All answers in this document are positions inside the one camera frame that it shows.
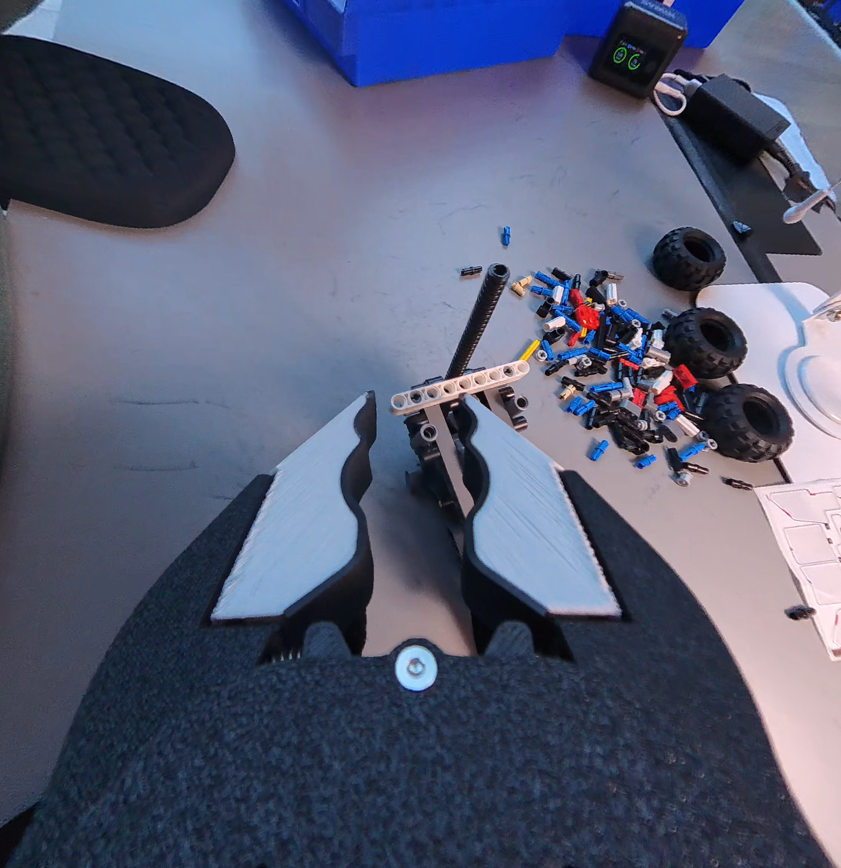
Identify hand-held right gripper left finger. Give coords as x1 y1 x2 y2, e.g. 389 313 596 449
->
210 392 378 621

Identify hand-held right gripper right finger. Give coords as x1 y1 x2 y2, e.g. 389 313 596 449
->
457 395 623 619

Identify brick truck chassis model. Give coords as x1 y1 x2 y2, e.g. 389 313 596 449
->
391 264 533 518

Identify pile of small brick parts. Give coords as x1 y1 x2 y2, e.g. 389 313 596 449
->
508 266 719 488

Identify grey desk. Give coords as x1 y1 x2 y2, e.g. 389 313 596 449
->
0 0 841 849

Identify black toy tire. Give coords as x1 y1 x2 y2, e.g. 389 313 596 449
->
652 227 728 291
704 384 794 462
664 307 748 379

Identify white sticker sheet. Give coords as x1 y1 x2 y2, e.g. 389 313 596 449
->
754 476 841 662

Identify white book stand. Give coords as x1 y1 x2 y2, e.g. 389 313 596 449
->
695 173 841 484

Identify black power adapter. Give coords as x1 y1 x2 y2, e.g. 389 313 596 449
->
685 73 790 160

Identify black device green display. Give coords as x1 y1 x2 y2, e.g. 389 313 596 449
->
588 0 689 99

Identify white cable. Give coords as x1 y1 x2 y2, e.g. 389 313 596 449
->
654 68 699 118

